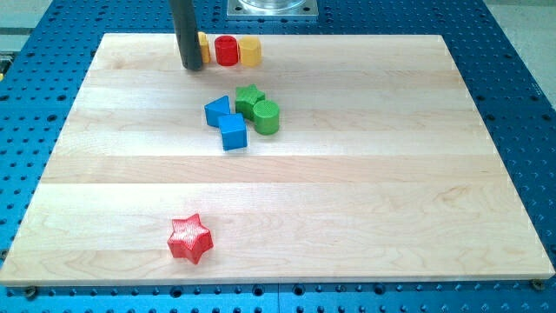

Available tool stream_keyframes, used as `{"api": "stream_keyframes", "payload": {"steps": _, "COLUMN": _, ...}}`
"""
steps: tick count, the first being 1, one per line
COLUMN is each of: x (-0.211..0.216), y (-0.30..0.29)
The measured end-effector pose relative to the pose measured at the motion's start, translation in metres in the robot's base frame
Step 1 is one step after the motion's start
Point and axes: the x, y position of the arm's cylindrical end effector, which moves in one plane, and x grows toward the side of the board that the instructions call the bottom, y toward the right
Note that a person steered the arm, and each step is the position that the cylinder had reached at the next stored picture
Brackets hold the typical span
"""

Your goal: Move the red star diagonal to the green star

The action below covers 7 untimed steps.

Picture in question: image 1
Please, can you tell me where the yellow block behind tool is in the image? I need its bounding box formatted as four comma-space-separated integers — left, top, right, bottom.
198, 31, 211, 63

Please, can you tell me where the blue cube block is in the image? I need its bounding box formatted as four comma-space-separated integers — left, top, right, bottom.
218, 113, 248, 150

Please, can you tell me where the light wooden board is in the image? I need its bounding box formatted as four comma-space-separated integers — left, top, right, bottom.
1, 33, 554, 286

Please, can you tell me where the blue triangle block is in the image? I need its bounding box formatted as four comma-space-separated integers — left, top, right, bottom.
204, 96, 230, 128

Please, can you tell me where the green cylinder block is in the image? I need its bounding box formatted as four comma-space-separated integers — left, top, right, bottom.
253, 100, 280, 135

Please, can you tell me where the green star block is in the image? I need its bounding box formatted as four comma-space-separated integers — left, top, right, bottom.
235, 84, 266, 121

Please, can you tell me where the blue perforated metal table plate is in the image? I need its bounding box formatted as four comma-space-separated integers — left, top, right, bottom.
1, 1, 555, 312

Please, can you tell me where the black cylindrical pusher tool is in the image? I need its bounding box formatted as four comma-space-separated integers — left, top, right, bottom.
169, 0, 202, 70

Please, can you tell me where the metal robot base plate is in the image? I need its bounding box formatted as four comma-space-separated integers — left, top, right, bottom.
227, 0, 318, 17

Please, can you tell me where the red cylinder block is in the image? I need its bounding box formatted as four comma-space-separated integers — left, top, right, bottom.
215, 35, 239, 66

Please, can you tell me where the yellow hexagon block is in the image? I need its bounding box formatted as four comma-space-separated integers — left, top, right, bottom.
238, 36, 262, 67

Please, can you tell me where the red star block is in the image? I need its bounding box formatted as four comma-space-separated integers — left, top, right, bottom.
167, 213, 214, 264

